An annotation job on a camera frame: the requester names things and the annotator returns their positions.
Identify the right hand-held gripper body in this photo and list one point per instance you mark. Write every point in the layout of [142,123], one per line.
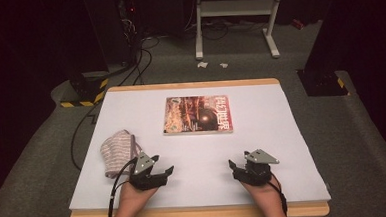
[256,173]

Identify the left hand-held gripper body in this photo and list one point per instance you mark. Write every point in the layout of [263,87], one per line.
[144,177]

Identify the striped towel with purple trim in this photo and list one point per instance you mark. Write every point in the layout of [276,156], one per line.
[118,152]

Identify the glossy colourful magazine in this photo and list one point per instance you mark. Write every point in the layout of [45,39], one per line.
[197,114]

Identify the person's right hand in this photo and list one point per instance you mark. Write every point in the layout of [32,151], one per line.
[262,193]

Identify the person's left hand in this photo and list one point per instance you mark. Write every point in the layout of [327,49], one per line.
[135,196]

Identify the wooden table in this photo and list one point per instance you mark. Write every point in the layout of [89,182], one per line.
[200,215]

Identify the white paper scrap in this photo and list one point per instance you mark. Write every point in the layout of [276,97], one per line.
[224,65]
[202,64]

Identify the black base with yellow stripes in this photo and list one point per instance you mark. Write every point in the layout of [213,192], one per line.
[86,94]
[325,83]

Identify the dark equipment rack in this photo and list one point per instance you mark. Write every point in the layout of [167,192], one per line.
[130,21]

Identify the small red object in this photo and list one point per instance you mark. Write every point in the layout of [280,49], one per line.
[297,23]

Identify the white metal stand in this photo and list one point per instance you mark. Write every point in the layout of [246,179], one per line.
[235,7]

